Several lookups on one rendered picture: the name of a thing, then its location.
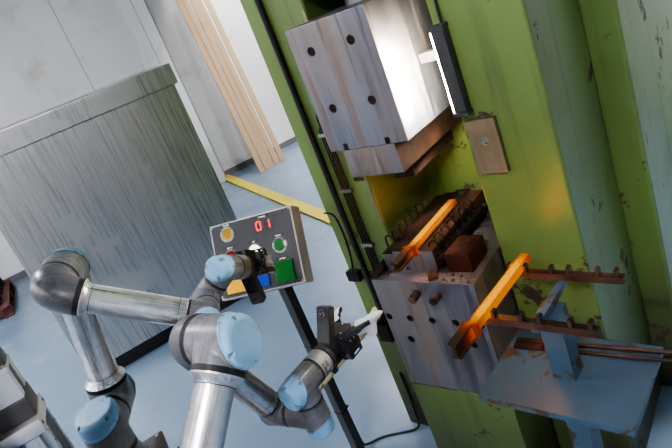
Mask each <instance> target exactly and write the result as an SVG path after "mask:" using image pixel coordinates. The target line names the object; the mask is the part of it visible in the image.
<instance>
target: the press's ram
mask: <svg viewBox="0 0 672 448"><path fill-rule="evenodd" d="M432 25H433V23H432V20H431V16H430V13H429V10H428V6H427V3H426V0H362V1H359V2H356V3H354V4H351V5H348V6H346V5H343V6H341V7H338V8H336V9H334V10H332V11H329V12H327V13H325V14H323V15H320V16H318V17H316V18H314V19H311V20H309V21H307V22H305V23H302V24H300V25H298V26H296V27H293V28H291V29H289V30H287V31H285V35H286V38H287V40H288V43H289V45H290V48H291V51H292V53H293V56H294V58H295V61H296V63H297V66H298V69H299V71H300V74H301V76H302V79H303V81H304V84H305V87H306V89H307V92H308V94H309V97H310V99H311V102H312V105H313V107H314V110H315V112H316V115H317V117H318V120H319V123H320V125H321V128H322V130H323V133H324V136H325V138H326V141H327V143H328V146H329V148H330V151H331V152H336V151H342V150H346V149H348V148H349V149H356V148H363V147H370V146H377V145H383V144H388V143H389V142H390V141H391V143H397V142H404V141H409V140H410V139H411V138H412V137H413V136H415V135H416V134H417V133H418V132H419V131H420V130H421V129H423V128H424V127H425V126H426V125H427V124H428V123H430V122H431V121H432V120H433V119H434V118H435V117H437V116H438V115H439V114H440V113H441V112H442V111H444V110H445V109H446V108H447V107H448V106H449V105H451V102H450V99H449V96H448V92H447V89H446V86H445V82H444V79H443V76H442V73H441V69H440V66H439V63H438V59H437V56H436V53H435V50H434V46H433V43H432V40H431V36H430V33H431V32H429V33H428V31H427V28H429V27H431V26H432Z"/></svg>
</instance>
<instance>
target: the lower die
mask: <svg viewBox="0 0 672 448"><path fill-rule="evenodd" d="M460 191H465V192H464V193H463V195H462V196H461V197H460V198H459V199H458V200H457V202H456V203H455V204H454V205H453V206H452V207H451V209H450V210H449V211H448V212H447V213H446V214H445V216H444V217H443V218H442V219H441V220H440V221H439V222H438V224H437V225H436V226H435V227H434V228H433V229H432V231H431V232H430V233H429V234H428V235H427V236H426V238H425V239H424V240H423V241H422V242H421V243H420V244H419V246H418V247H417V248H416V249H417V252H418V256H417V257H415V256H414V257H413V258H412V259H411V260H410V262H409V263H408V264H407V265H406V266H405V267H404V269H403V270H402V271H432V270H435V269H436V270H437V272H439V271H440V270H441V268H442V267H443V266H444V265H445V263H446V262H445V263H444V264H443V265H440V264H438V263H437V262H436V258H437V256H438V255H439V252H438V251H439V250H438V248H437V245H436V243H434V242H430V246H428V241H429V240H431V239H433V240H436V241H437V242H438V243H439V246H440V249H441V250H443V249H444V248H445V243H444V240H443V237H442V236H441V235H436V237H437V238H436V239H434V234H435V233H436V232H440V227H441V226H442V225H446V220H447V219H448V218H452V217H451V214H452V213H453V212H457V207H458V206H459V205H462V201H463V200H464V199H469V200H471V201H472V203H473V206H474V209H476V208H477V206H478V205H480V204H482V203H484V201H485V200H486V199H485V196H484V192H483V190H470V189H457V190H456V191H455V192H448V193H445V194H444V195H439V196H435V197H434V198H433V200H432V201H431V202H430V204H431V205H430V206H429V205H427V206H426V207H425V211H424V212H423V210H422V211H421V213H420V214H419V216H420V217H419V218H418V217H416V218H415V219H414V220H413V222H414V224H412V222H411V223H410V224H409V225H408V227H407V228H408V230H406V229H405V230H404V231H403V232H402V233H401V235H402V237H400V236H398V237H397V238H396V239H395V242H396V243H395V244H394V243H392V244H391V245H390V246H389V247H388V248H387V249H386V250H385V251H384V252H383V253H382V256H383V258H384V261H385V264H386V266H387V269H388V270H393V269H394V265H391V262H392V261H393V260H394V259H395V258H396V257H397V256H398V254H399V253H400V252H401V251H402V247H403V246H408V245H409V244H410V242H411V241H412V240H413V239H414V238H415V237H416V236H417V235H418V233H419V232H420V231H421V230H422V229H423V228H424V227H425V226H426V224H427V223H428V222H429V221H430V220H431V219H432V218H433V217H434V215H435V214H436V213H437V212H438V211H439V210H440V209H441V207H442V206H443V205H444V204H445V203H446V202H447V201H448V200H449V199H451V198H452V197H453V196H454V195H455V194H456V193H457V192H460ZM464 204H465V205H463V206H465V207H466V208H467V210H468V213H469V215H471V214H472V213H473V212H472V207H471V204H470V202H468V201H465V202H464ZM458 212H459V213H460V214H461V215H462V217H463V220H464V222H465V221H466V220H467V214H466V211H465V209H464V208H462V207H460V208H459V211H458ZM452 219H454V220H455V221H456V223H457V225H458V228H459V229H460V228H461V226H462V222H461V219H460V216H459V215H458V214H454V218H452ZM447 226H449V227H450V229H451V231H452V234H453V236H454V235H455V234H456V233H457V231H456V227H455V224H454V222H453V221H448V225H447ZM442 230H443V231H442V232H441V233H443V234H444V236H445V238H446V241H447V243H449V241H450V240H451V237H450V233H449V230H448V229H447V228H445V227H444V228H442ZM407 267H409V270H408V269H407Z"/></svg>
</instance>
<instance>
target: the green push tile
mask: <svg viewBox="0 0 672 448"><path fill-rule="evenodd" d="M273 265H274V267H275V268H276V272H275V276H276V281H277V284H279V283H283V282H288V281H292V280H296V279H297V278H296V273H295V268H294V263H293V258H291V259H287V260H283V261H279V262H275V263H273Z"/></svg>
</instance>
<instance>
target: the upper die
mask: <svg viewBox="0 0 672 448"><path fill-rule="evenodd" d="M454 113H455V112H453V109H452V105H449V106H448V107H447V108H446V109H445V110H444V111H442V112H441V113H440V114H439V115H438V116H437V117H435V118H434V119H433V120H432V121H431V122H430V123H428V124H427V125H426V126H425V127H424V128H423V129H421V130H420V131H419V132H418V133H417V134H416V135H415V136H413V137H412V138H411V139H410V140H409V141H404V142H397V143H391V141H390V142H389V143H388V144H383V145H377V146H370V147H363V148H356V149H349V148H348V149H346V150H343V153H344V156H345V158H346V161H347V163H348V166H349V169H350V171H351V174H352V177H362V176H371V175H381V174H391V173H400V172H405V171H406V170H407V169H408V168H409V167H410V166H411V165H412V164H414V163H415V162H416V161H417V160H418V159H419V158H420V157H421V156H422V155H423V154H424V153H425V152H426V151H427V150H429V149H430V148H431V147H432V146H433V145H434V144H435V143H436V142H437V141H438V140H439V139H440V138H441V137H442V136H444V135H445V134H446V133H447V132H448V131H449V130H450V129H451V128H452V127H453V126H454V125H455V124H456V123H458V122H459V121H460V120H461V117H458V118H454V116H453V114H454Z"/></svg>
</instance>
